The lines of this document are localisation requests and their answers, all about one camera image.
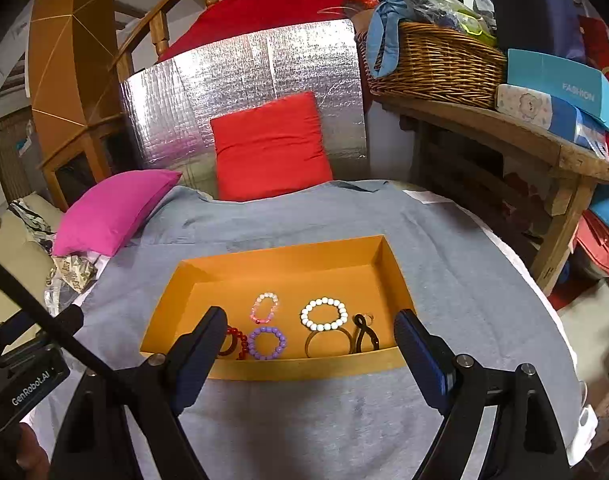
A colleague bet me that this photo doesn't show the coral red cloth stack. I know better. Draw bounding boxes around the coral red cloth stack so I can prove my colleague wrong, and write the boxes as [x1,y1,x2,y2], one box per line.
[574,210,609,281]

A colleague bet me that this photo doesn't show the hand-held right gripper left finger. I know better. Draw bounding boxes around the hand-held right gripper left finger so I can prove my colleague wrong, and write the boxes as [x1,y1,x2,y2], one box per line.
[49,306,229,480]

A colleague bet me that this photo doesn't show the large red cushion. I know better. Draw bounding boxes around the large red cushion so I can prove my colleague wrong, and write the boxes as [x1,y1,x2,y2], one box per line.
[157,0,365,63]

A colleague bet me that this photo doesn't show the yellow green item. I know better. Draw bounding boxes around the yellow green item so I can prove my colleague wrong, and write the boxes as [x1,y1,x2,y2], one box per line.
[454,7,497,41]

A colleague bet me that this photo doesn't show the gold metal bangle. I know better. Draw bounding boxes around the gold metal bangle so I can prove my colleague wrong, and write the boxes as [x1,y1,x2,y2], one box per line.
[304,329,357,359]

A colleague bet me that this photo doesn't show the blue white box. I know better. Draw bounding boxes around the blue white box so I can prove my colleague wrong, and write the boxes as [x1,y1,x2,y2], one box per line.
[551,95,609,161]

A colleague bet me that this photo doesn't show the small red cushion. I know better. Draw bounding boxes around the small red cushion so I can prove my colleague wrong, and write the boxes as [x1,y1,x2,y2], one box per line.
[209,91,334,202]

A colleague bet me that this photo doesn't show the light blue cloth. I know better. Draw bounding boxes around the light blue cloth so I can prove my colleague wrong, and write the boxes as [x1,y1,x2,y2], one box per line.
[367,0,435,79]

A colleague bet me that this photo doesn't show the magenta pillow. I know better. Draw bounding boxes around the magenta pillow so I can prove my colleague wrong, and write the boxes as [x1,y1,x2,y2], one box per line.
[52,169,182,257]

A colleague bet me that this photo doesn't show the wooden table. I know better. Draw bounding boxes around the wooden table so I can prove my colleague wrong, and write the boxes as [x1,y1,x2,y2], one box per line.
[371,95,609,296]

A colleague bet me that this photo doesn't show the red paper bag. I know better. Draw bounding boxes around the red paper bag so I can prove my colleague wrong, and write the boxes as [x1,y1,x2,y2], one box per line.
[579,15,609,161]

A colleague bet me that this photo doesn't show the teal cardboard box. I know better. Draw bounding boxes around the teal cardboard box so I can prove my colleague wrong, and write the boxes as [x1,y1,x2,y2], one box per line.
[507,49,609,136]

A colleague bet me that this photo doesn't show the brown woven door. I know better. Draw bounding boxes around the brown woven door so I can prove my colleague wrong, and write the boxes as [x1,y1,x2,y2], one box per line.
[0,107,35,201]

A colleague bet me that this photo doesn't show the navy blue bag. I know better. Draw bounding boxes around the navy blue bag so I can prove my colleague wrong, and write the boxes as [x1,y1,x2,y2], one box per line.
[484,0,585,63]

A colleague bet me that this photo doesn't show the beige sofa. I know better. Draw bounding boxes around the beige sofa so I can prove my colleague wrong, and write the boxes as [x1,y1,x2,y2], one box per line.
[0,192,65,356]

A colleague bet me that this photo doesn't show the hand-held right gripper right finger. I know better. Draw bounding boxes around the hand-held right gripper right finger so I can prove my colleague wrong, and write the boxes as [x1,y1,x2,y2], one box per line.
[393,309,572,480]

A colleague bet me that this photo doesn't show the tan patterned cloth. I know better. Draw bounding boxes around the tan patterned cloth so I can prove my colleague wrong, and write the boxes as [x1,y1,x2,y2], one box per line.
[52,255,98,293]

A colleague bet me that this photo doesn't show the black white patterned cloth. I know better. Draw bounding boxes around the black white patterned cloth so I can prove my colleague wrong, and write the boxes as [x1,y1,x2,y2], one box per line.
[7,199,55,253]

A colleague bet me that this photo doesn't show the orange cardboard box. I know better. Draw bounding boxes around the orange cardboard box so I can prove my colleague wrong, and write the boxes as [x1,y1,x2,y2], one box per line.
[139,235,417,382]

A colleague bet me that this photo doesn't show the small pink white bead bracelet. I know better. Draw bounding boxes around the small pink white bead bracelet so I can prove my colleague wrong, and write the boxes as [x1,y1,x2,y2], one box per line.
[249,292,280,325]

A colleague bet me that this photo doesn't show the silver foil panel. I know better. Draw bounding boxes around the silver foil panel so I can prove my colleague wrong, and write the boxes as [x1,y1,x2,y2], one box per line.
[120,18,369,198]

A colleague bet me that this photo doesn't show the white sheet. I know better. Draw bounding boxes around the white sheet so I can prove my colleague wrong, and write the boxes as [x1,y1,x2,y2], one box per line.
[401,187,599,466]

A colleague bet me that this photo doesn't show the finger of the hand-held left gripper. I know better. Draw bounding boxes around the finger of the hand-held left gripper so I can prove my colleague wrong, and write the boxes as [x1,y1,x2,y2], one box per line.
[49,304,85,348]

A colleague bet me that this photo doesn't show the person's left hand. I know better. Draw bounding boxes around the person's left hand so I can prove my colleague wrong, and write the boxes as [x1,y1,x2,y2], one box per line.
[18,422,51,480]

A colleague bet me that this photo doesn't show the dark blue fabric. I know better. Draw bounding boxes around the dark blue fabric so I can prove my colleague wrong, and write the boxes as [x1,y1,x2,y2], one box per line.
[409,0,465,28]

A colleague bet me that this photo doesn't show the black hair tie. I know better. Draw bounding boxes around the black hair tie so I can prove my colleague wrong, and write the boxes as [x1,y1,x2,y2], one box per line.
[351,312,382,356]

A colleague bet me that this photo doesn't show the grey blanket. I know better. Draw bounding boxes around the grey blanket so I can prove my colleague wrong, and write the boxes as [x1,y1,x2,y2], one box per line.
[29,179,585,480]

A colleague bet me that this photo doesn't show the purple bead bracelet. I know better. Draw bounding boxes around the purple bead bracelet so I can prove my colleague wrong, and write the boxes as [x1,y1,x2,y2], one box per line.
[248,326,288,361]

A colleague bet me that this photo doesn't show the wooden stair railing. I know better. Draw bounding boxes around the wooden stair railing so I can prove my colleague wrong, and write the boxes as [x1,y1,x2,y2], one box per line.
[112,0,472,83]

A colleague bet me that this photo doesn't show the wicker basket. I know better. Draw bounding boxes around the wicker basket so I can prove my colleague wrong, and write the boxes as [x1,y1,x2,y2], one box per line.
[358,20,509,110]

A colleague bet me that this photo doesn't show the orange wooden cabinet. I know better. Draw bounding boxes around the orange wooden cabinet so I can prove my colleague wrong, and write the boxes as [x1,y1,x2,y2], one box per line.
[28,0,130,211]

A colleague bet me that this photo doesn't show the red bead bracelet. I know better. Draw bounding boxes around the red bead bracelet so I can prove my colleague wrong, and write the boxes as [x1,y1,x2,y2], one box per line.
[227,326,250,361]

